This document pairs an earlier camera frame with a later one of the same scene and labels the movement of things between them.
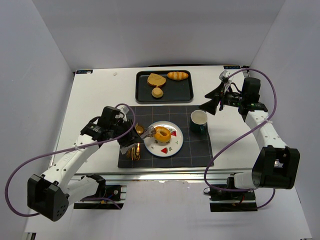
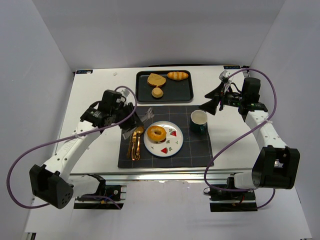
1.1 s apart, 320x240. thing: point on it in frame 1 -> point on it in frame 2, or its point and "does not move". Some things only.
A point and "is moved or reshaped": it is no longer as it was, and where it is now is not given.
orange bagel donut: [162, 134] is moved or reshaped
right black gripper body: [220, 97] does not move
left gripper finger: [135, 134] -> [129, 108]
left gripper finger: [125, 142] -> [131, 123]
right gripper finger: [216, 92] does not move
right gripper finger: [210, 106] does not move
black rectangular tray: [174, 91] does not move
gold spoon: [139, 130] does not move
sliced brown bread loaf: [156, 80] does not move
